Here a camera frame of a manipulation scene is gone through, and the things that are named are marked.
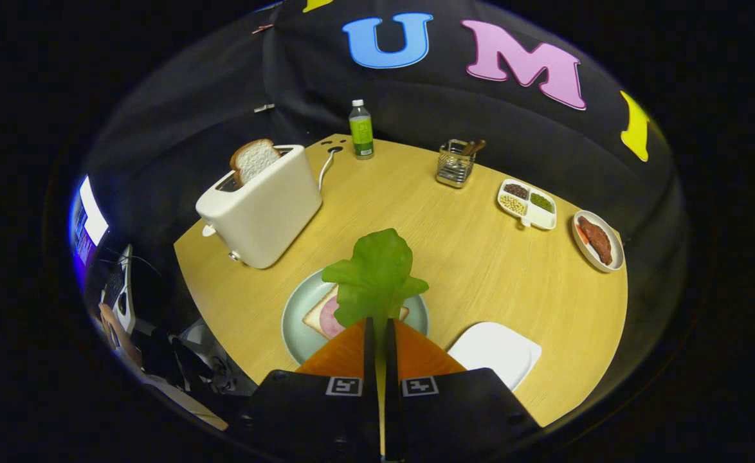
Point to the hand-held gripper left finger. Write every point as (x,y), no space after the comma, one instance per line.
(370,386)

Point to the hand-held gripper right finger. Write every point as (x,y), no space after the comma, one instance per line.
(391,386)

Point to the green lettuce leaf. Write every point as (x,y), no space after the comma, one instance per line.
(377,273)

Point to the bread slice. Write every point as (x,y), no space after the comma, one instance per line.
(313,318)
(255,159)

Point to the pink ham slice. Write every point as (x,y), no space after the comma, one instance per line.
(330,318)

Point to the pale green round plate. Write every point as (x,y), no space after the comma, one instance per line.
(297,321)

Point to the square white plate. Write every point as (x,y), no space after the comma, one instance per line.
(490,354)

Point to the white toaster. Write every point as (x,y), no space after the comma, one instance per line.
(265,215)

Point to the metal utensil holder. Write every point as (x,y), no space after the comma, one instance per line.
(453,170)

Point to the white divided dish with beans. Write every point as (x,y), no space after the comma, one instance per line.
(527,204)

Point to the wooden utensils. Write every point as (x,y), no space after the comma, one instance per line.
(473,148)

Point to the red meat slice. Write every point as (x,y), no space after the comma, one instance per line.
(596,239)

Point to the green label plastic bottle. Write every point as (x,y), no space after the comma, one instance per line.
(361,132)

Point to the round white plate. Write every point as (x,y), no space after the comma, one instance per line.
(614,257)

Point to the white cloth clip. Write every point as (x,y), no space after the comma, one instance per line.
(263,108)

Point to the black backdrop cloth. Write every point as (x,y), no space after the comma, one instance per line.
(223,103)

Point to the computer monitor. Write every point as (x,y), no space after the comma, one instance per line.
(91,222)

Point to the pink cloth clip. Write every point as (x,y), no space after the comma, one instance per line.
(262,28)

